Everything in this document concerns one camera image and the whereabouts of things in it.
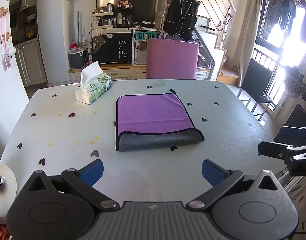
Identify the beige curtain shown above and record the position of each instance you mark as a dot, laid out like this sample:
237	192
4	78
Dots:
250	35

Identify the yellow kettle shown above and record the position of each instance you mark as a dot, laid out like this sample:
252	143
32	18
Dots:
30	31

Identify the red patterned cloth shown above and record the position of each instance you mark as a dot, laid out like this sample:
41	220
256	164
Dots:
0	230

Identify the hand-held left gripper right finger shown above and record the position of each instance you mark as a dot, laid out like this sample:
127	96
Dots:
213	172

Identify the black jacket with white piping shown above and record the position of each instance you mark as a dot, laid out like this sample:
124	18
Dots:
181	16

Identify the black metal chair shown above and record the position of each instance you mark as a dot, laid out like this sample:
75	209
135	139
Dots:
256	80

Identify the staircase with metal railing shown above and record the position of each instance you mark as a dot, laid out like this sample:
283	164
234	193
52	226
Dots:
218	25

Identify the mesh net bag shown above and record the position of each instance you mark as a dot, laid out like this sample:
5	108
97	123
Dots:
296	83

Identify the low wooden drawer cabinet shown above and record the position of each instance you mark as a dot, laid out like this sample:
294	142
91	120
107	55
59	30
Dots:
118	72

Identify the white paper roll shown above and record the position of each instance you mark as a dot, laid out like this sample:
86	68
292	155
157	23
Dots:
4	187

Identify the pink wall hook strip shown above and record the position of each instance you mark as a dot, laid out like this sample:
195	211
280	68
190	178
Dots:
4	35

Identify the teal sign plate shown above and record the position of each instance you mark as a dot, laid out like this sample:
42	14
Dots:
146	35

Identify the hanging dark clothes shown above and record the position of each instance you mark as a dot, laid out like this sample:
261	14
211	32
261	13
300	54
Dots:
282	7

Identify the green printed tissue pack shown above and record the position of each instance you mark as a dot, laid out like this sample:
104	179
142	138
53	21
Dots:
94	88

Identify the white rack with bottles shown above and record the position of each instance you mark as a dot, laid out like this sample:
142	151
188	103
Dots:
105	17

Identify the purple and grey towel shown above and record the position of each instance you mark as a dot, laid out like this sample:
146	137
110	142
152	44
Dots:
153	120

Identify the black have a nice day sign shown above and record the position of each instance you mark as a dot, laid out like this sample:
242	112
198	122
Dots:
113	47

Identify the pink chair back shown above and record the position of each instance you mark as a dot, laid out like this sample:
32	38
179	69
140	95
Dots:
171	59

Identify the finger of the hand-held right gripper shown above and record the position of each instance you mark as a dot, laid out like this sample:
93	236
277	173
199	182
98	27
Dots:
291	132
275	150

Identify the cream kitchen cabinet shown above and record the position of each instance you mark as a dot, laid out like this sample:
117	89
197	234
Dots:
32	63

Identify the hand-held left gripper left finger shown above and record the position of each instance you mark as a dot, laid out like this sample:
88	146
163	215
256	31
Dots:
92	172

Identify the grey plastic bucket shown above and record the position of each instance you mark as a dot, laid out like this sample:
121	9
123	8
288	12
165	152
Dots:
76	58

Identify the small round glass lid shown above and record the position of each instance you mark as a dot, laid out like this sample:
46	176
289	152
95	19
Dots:
162	82

